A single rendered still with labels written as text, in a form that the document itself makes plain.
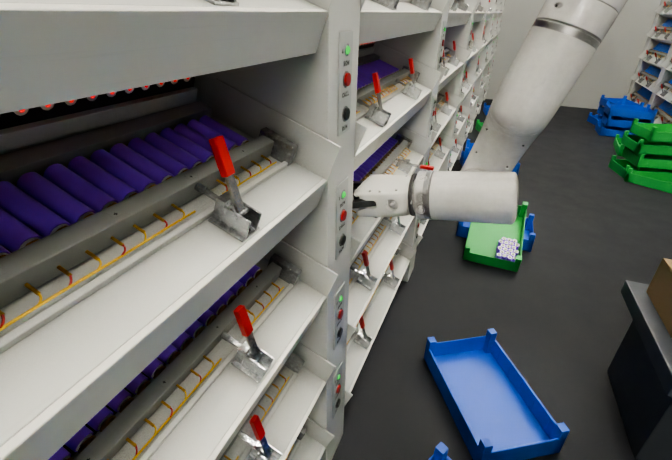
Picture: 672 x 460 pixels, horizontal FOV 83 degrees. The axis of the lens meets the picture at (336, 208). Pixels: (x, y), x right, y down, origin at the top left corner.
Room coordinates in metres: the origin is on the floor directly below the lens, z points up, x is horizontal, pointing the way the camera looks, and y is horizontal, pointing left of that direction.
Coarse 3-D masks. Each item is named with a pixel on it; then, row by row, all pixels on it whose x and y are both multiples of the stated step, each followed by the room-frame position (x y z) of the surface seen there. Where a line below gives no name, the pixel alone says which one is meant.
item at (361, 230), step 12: (396, 132) 1.13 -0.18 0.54; (408, 132) 1.11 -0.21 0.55; (408, 144) 1.09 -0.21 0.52; (420, 144) 1.10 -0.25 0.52; (408, 156) 1.05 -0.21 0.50; (420, 156) 1.08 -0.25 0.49; (360, 216) 0.68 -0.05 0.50; (360, 228) 0.64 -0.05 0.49; (372, 228) 0.65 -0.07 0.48; (360, 240) 0.61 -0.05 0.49
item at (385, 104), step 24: (360, 48) 1.04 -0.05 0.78; (384, 48) 1.15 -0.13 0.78; (360, 72) 0.91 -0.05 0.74; (384, 72) 0.99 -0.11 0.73; (408, 72) 1.08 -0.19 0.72; (432, 72) 1.09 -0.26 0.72; (360, 96) 0.74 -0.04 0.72; (384, 96) 0.84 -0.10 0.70; (408, 96) 0.95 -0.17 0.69; (360, 120) 0.69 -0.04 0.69; (384, 120) 0.70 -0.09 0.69; (360, 144) 0.59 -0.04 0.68
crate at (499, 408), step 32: (448, 352) 0.77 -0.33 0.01; (480, 352) 0.78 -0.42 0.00; (448, 384) 0.63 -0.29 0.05; (480, 384) 0.67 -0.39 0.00; (512, 384) 0.67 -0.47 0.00; (480, 416) 0.58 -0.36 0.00; (512, 416) 0.58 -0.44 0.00; (544, 416) 0.56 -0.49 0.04; (480, 448) 0.47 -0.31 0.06; (512, 448) 0.48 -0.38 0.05; (544, 448) 0.49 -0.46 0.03
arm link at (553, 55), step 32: (544, 32) 0.55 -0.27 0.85; (576, 32) 0.53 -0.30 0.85; (512, 64) 0.58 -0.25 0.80; (544, 64) 0.54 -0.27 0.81; (576, 64) 0.53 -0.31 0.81; (512, 96) 0.55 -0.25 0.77; (544, 96) 0.53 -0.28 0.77; (512, 128) 0.54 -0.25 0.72; (544, 128) 0.56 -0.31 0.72; (480, 160) 0.64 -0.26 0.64; (512, 160) 0.62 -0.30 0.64
